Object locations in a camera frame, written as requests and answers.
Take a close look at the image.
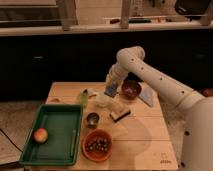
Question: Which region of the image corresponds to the white paper cup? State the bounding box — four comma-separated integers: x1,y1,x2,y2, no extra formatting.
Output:
95,93,110,107

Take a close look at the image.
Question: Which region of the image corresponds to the black floor cable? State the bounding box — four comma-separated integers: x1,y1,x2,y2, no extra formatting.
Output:
0,128,24,154

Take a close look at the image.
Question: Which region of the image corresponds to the grey blue cloth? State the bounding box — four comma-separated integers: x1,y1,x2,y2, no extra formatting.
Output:
138,87,153,107

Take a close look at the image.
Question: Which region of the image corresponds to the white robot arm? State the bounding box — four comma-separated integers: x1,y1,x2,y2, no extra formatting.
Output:
105,46,213,171

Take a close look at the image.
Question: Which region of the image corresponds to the small metal cup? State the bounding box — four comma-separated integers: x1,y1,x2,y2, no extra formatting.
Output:
86,113,99,129

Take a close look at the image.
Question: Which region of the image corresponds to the green pen in tray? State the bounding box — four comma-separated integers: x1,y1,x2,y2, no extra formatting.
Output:
70,130,76,157

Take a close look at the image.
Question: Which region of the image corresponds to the orange bowl of beads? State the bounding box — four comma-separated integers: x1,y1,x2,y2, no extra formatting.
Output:
82,129,112,162

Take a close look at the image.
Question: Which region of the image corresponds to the green plastic tray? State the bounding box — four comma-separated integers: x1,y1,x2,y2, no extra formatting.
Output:
19,104,83,166

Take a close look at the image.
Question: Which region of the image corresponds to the green plastic bottle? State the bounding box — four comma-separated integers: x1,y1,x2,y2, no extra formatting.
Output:
78,89,89,107

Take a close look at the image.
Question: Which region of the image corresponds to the wooden table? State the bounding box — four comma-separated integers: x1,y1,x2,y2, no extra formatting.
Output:
24,81,180,171

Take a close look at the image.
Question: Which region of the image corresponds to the dark red bowl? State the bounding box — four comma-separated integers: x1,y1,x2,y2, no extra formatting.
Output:
121,80,142,100

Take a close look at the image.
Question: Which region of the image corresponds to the red yellow apple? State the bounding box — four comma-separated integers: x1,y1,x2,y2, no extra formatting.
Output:
33,128,48,143

